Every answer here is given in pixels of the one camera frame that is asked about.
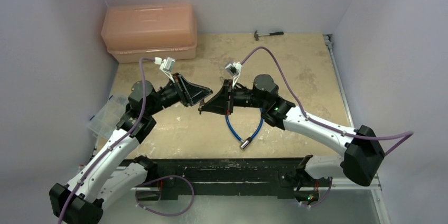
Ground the pink plastic toolbox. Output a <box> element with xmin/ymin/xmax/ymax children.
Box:
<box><xmin>101</xmin><ymin>3</ymin><xmax>198</xmax><ymax>63</ymax></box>

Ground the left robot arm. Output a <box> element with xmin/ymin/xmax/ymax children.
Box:
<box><xmin>49</xmin><ymin>73</ymin><xmax>212</xmax><ymax>223</ymax></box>

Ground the clear plastic screw organizer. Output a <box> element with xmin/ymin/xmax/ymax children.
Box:
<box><xmin>87</xmin><ymin>94</ymin><xmax>128</xmax><ymax>138</ymax></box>

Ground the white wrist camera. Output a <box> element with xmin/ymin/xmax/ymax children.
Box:
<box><xmin>154</xmin><ymin>57</ymin><xmax>176</xmax><ymax>82</ymax></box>
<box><xmin>225</xmin><ymin>62</ymin><xmax>242</xmax><ymax>88</ymax></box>

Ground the blue cable lock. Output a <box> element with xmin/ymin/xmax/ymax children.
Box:
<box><xmin>225</xmin><ymin>114</ymin><xmax>264</xmax><ymax>151</ymax></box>

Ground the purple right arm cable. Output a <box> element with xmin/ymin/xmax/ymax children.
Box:
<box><xmin>240</xmin><ymin>46</ymin><xmax>414</xmax><ymax>209</ymax></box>

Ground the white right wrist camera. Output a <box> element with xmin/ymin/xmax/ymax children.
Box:
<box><xmin>225</xmin><ymin>62</ymin><xmax>242</xmax><ymax>88</ymax></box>

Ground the small black-handled hammer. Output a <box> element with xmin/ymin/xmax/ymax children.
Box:
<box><xmin>254</xmin><ymin>31</ymin><xmax>284</xmax><ymax>41</ymax></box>

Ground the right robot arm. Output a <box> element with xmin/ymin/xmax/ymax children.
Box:
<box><xmin>199</xmin><ymin>74</ymin><xmax>385</xmax><ymax>186</ymax></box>

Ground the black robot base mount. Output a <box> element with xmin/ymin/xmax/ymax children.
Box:
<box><xmin>120</xmin><ymin>156</ymin><xmax>337</xmax><ymax>202</ymax></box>

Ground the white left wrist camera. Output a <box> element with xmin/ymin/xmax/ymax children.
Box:
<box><xmin>154</xmin><ymin>57</ymin><xmax>176</xmax><ymax>82</ymax></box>

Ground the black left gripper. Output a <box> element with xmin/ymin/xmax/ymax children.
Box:
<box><xmin>146</xmin><ymin>72</ymin><xmax>212</xmax><ymax>116</ymax></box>

